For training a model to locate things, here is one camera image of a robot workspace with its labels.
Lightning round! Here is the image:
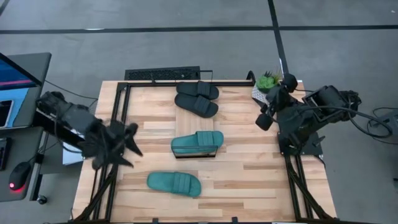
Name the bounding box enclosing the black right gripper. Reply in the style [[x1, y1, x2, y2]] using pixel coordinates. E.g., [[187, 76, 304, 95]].
[[254, 73, 299, 132]]

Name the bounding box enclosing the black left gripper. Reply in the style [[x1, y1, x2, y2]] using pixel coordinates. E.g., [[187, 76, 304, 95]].
[[82, 119, 144, 170]]

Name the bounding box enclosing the teal slide sandal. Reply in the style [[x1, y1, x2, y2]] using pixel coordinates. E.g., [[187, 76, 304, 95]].
[[170, 130, 225, 156], [146, 170, 202, 198]]

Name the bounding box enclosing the black slide sandal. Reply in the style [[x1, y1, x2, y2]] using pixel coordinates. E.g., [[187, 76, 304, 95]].
[[174, 93, 220, 119], [175, 80, 220, 101]]

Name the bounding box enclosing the succulent in white patterned pot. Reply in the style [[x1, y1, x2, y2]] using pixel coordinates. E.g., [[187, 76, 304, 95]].
[[251, 70, 282, 106]]

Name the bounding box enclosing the white sheet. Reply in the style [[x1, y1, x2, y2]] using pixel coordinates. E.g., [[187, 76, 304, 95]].
[[62, 141, 85, 166]]

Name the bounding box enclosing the black keyboard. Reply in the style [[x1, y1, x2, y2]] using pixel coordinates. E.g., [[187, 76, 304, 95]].
[[124, 65, 201, 82], [0, 138, 12, 172]]

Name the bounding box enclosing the grey desk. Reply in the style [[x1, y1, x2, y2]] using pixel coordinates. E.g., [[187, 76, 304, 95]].
[[0, 126, 44, 202]]

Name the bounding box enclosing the black floor stand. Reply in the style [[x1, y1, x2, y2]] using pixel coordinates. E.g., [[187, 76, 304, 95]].
[[368, 106, 398, 134]]

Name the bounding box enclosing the black computer mouse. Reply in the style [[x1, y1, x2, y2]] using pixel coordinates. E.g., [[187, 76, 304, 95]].
[[8, 161, 32, 192]]

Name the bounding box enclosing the computer monitor with blue screen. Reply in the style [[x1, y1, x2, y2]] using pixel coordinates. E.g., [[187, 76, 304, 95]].
[[0, 52, 52, 130]]

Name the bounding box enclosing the smartphone with white edge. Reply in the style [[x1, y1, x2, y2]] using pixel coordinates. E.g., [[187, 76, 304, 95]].
[[0, 99, 15, 128]]

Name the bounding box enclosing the black metal table frame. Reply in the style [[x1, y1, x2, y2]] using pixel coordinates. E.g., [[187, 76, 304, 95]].
[[72, 80, 340, 224]]

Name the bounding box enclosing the wooden shelf with black frame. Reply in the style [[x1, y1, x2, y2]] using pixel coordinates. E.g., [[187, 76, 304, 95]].
[[170, 67, 218, 159]]

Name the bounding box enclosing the black cable by monitor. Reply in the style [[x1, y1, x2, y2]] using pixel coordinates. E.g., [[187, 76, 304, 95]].
[[43, 79, 99, 101]]

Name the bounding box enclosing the black right arm cable loop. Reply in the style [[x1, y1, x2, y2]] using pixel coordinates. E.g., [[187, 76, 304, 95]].
[[295, 105, 394, 146]]

